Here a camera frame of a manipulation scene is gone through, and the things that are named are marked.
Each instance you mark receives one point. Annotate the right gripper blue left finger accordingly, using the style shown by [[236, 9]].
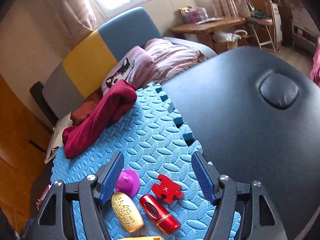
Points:
[[108, 176]]

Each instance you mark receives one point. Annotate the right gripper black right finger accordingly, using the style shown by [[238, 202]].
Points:
[[207, 177]]

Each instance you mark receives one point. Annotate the magenta plastic suction toy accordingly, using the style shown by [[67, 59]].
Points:
[[128, 182]]

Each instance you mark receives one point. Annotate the red metallic cylinder case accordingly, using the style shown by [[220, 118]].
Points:
[[161, 217]]

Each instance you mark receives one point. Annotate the orange plastic clip piece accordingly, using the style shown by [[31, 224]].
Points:
[[147, 238]]

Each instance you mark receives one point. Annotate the red puzzle piece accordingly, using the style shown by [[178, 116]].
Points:
[[167, 190]]

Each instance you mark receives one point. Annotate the blue foam puzzle mat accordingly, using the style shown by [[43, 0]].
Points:
[[154, 140]]

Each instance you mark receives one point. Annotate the beige folded cloth bag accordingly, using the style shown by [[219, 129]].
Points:
[[56, 139]]

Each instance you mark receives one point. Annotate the pink shallow cardboard box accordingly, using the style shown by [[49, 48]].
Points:
[[41, 199]]

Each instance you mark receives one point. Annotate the dark red blanket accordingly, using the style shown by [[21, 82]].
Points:
[[120, 98]]

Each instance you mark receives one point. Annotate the wooden wardrobe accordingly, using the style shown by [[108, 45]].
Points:
[[23, 140]]

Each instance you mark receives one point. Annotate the grey yellow blue headboard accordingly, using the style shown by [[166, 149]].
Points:
[[82, 71]]

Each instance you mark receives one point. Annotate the purple cat pillow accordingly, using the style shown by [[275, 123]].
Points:
[[134, 68]]

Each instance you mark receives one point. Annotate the black rolled mat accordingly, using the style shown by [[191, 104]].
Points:
[[36, 92]]

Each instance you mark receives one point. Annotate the pink striped duvet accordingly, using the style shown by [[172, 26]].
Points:
[[170, 60]]

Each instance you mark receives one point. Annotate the wooden desk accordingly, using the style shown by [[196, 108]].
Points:
[[205, 32]]

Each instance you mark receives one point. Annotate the pink gift box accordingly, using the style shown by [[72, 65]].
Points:
[[193, 15]]

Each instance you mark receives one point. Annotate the folding chair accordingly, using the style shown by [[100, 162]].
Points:
[[261, 24]]

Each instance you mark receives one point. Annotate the pink curtain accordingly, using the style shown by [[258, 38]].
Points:
[[76, 16]]

